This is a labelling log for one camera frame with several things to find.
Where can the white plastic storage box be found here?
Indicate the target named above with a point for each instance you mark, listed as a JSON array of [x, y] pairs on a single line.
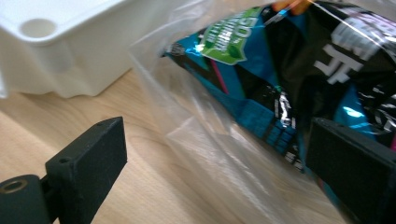
[[62, 49]]

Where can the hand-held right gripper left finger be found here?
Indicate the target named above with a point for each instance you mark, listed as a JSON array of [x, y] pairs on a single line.
[[90, 165]]

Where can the clear plastic bag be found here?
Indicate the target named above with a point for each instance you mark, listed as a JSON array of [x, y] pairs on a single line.
[[199, 155]]

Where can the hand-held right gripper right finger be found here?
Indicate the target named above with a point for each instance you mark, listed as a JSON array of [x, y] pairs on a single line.
[[348, 168]]

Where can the blue and black chip bag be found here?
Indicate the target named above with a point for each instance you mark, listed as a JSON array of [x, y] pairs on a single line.
[[280, 77]]

